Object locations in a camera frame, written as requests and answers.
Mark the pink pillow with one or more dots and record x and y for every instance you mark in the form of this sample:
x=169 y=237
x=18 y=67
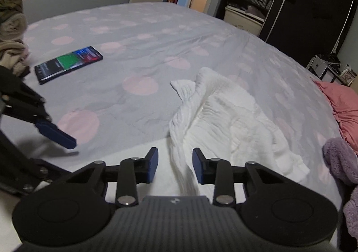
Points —
x=341 y=103

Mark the small picture frame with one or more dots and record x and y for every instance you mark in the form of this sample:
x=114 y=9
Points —
x=348 y=77

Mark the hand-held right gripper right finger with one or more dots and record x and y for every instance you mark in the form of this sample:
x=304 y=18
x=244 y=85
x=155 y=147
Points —
x=198 y=166

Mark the white drawer chest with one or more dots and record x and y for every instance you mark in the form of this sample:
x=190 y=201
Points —
x=243 y=21

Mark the black wardrobe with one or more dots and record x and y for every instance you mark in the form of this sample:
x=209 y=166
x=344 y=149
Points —
x=307 y=3

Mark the white textured garment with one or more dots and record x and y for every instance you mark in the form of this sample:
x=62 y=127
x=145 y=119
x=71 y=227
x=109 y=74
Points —
x=223 y=117

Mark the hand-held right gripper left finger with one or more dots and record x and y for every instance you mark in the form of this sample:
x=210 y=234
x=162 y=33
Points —
x=152 y=165

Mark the pile of folded clothes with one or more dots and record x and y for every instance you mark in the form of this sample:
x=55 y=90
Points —
x=12 y=22

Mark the cluttered nightstand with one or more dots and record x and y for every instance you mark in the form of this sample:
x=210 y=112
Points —
x=321 y=68

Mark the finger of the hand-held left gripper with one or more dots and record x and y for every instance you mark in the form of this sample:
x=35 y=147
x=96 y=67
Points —
x=56 y=134
x=33 y=171

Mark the black smartphone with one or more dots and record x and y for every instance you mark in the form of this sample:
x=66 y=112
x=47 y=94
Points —
x=68 y=63

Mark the bed with pink dotted sheet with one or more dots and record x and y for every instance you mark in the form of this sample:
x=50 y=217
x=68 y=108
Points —
x=139 y=31

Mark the purple fuzzy cloth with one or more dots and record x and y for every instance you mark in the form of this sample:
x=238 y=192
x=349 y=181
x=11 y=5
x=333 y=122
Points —
x=341 y=162

